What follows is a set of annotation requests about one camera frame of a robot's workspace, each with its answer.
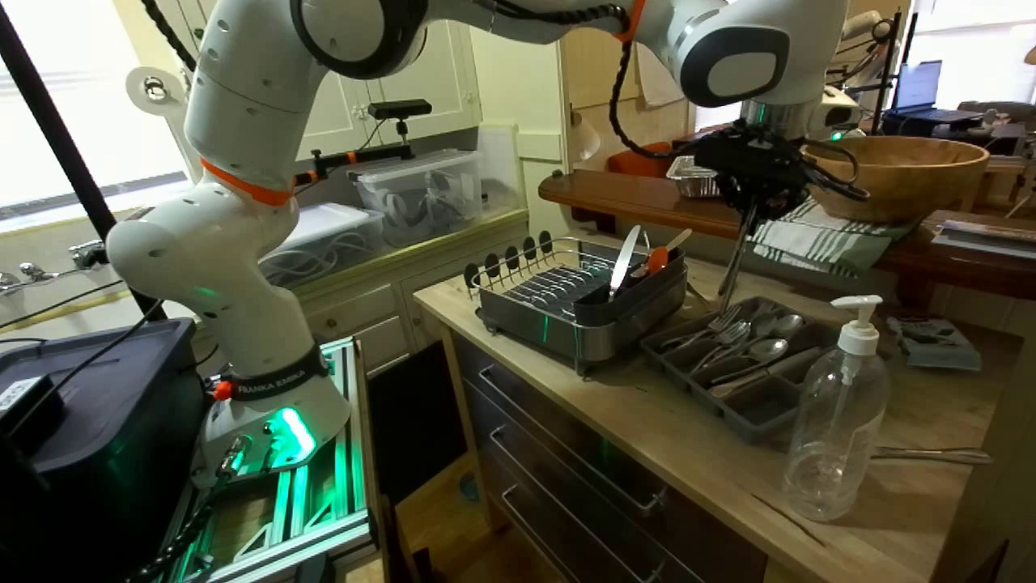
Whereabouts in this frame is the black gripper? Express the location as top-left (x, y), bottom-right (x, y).
top-left (692, 123), bottom-right (817, 237)

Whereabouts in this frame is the silver metal cutlery piece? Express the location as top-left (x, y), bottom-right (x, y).
top-left (711, 207), bottom-right (760, 306)

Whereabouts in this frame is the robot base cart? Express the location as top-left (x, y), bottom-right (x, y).
top-left (125, 334), bottom-right (376, 583)

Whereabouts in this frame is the silver wide-bladed utensil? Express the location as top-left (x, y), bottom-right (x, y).
top-left (605, 223), bottom-right (647, 305)

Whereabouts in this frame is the grey dish drying rack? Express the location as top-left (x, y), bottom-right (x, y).
top-left (463, 225), bottom-right (692, 377)

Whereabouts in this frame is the green striped white towel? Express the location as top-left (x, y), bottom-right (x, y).
top-left (752, 195), bottom-right (917, 277)

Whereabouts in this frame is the orange plastic spoon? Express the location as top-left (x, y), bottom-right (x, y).
top-left (645, 225), bottom-right (697, 274)

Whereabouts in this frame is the silver metal spoon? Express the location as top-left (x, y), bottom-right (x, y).
top-left (700, 334), bottom-right (792, 386)
top-left (689, 306), bottom-right (811, 375)

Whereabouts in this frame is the wooden bowl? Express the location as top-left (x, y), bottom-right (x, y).
top-left (803, 131), bottom-right (994, 225)

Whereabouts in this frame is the grey cutlery tray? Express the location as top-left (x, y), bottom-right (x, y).
top-left (637, 294), bottom-right (842, 446)

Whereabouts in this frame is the small printed package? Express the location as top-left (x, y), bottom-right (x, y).
top-left (886, 315), bottom-right (986, 377)

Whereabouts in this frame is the clear soap dispenser bottle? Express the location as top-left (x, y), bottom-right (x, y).
top-left (781, 291), bottom-right (895, 529)

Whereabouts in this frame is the silver table knife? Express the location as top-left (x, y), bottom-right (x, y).
top-left (867, 440), bottom-right (996, 469)

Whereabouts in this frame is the wooden cabinet with drawers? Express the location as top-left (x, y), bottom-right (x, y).
top-left (434, 334), bottom-right (781, 583)

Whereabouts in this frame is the clear plastic storage bin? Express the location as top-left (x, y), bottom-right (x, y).
top-left (352, 144), bottom-right (493, 250)

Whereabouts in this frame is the beige sideboard cabinet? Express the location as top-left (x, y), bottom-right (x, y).
top-left (256, 202), bottom-right (530, 375)

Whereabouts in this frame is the black equipment box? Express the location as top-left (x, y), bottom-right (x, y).
top-left (0, 317), bottom-right (209, 583)

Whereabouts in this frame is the black slanted pole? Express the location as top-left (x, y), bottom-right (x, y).
top-left (0, 3), bottom-right (172, 326)

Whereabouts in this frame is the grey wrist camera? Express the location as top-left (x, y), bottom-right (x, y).
top-left (665, 153), bottom-right (719, 188)

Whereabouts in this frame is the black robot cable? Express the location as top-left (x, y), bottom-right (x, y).
top-left (605, 29), bottom-right (697, 167)

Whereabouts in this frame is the black stereo camera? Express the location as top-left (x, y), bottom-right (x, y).
top-left (366, 98), bottom-right (436, 123)

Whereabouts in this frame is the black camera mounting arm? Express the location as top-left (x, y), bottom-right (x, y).
top-left (300, 114), bottom-right (436, 180)

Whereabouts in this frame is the white round wall fixture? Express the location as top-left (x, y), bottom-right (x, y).
top-left (123, 63), bottom-right (189, 115)

